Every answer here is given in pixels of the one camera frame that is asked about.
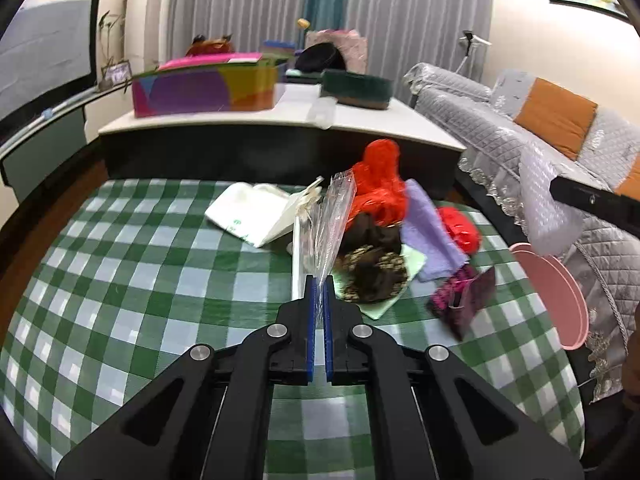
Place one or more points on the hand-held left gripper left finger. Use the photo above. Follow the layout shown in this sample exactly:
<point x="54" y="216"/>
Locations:
<point x="313" y="320"/>

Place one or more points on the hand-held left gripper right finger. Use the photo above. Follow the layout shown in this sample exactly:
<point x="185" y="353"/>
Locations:
<point x="328" y="320"/>

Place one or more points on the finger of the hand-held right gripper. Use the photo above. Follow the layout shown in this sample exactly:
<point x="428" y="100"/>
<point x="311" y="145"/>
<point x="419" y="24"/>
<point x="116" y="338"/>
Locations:
<point x="595" y="202"/>

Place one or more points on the bubble wrap sheet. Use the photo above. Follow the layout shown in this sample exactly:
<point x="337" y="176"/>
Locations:
<point x="545" y="210"/>

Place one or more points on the clear plastic bag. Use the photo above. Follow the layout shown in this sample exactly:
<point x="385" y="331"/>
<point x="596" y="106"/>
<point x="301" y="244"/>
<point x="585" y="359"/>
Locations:
<point x="330" y="220"/>

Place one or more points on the pink plastic bin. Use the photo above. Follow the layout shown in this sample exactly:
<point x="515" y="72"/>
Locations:
<point x="560" y="300"/>

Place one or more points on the orange cushion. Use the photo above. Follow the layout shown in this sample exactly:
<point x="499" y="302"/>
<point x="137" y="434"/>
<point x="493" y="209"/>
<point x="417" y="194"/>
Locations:
<point x="555" y="115"/>
<point x="631" y="177"/>

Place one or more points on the brown black patterned cloth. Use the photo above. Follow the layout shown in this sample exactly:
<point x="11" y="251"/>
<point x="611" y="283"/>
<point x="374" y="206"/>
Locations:
<point x="372" y="275"/>

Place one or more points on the dark brown crumpled wrapper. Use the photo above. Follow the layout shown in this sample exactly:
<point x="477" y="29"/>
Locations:
<point x="372" y="232"/>

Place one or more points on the grey quilted sofa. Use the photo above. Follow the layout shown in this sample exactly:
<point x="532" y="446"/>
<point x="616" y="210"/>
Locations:
<point x="500" y="130"/>

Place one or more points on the white printed plastic bag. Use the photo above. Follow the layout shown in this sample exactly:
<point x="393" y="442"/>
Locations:
<point x="250" y="210"/>

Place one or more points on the purple cloth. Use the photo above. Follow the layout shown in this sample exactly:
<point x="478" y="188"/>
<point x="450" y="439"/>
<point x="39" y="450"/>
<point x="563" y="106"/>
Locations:
<point x="425" y="230"/>

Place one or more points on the magenta patterned wrapper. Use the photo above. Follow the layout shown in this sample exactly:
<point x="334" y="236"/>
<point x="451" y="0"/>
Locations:
<point x="460" y="305"/>

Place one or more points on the small red plastic bag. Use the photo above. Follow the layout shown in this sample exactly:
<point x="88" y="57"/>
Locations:
<point x="460" y="230"/>

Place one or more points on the white top coffee table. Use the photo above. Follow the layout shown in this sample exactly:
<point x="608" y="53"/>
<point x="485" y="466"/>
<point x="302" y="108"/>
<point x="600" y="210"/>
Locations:
<point x="250" y="150"/>

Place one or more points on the green checked tablecloth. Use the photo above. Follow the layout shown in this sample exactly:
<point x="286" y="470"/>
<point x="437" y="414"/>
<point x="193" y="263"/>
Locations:
<point x="125" y="270"/>

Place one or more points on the white floor stand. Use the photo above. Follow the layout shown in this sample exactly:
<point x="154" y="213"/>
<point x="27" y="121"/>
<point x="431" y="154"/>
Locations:
<point x="470" y="42"/>

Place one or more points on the clear plastic roll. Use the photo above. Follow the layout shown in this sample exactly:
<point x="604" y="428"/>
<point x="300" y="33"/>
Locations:
<point x="324" y="110"/>

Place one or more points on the dark green round bowl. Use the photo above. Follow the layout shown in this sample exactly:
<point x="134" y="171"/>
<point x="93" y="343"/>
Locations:
<point x="355" y="90"/>

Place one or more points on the teal plate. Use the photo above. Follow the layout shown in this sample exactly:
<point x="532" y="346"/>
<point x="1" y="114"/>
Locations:
<point x="300" y="76"/>

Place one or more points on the colourful rectangular box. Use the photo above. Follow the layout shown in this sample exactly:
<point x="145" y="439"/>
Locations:
<point x="200" y="90"/>

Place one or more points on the black cap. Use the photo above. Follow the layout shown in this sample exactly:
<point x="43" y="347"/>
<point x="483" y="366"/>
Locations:
<point x="320" y="57"/>

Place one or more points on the pink lace basket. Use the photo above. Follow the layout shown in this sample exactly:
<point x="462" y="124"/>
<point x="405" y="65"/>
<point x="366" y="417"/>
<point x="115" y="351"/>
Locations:
<point x="355" y="50"/>

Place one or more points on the reddish brown teapot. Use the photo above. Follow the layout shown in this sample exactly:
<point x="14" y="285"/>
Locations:
<point x="210" y="46"/>

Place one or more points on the yellow flower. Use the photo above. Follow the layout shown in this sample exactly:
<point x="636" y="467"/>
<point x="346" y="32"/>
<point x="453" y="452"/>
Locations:
<point x="302" y="24"/>

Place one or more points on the television stand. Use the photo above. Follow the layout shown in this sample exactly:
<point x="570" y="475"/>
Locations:
<point x="45" y="145"/>

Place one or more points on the grey curtain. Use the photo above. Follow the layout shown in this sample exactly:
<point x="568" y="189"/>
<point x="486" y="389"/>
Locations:
<point x="240" y="5"/>

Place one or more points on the white standing air conditioner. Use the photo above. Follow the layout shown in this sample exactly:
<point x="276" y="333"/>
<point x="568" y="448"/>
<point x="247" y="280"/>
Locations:
<point x="150" y="15"/>

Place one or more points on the bamboo plant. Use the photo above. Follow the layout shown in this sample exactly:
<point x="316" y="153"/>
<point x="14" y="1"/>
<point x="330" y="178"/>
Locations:
<point x="111" y="35"/>

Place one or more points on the covered television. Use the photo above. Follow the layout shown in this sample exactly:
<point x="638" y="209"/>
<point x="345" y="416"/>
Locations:
<point x="45" y="55"/>

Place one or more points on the small photo frame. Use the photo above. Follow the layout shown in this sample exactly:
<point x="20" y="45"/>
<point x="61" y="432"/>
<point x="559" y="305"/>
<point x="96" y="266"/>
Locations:
<point x="116" y="74"/>

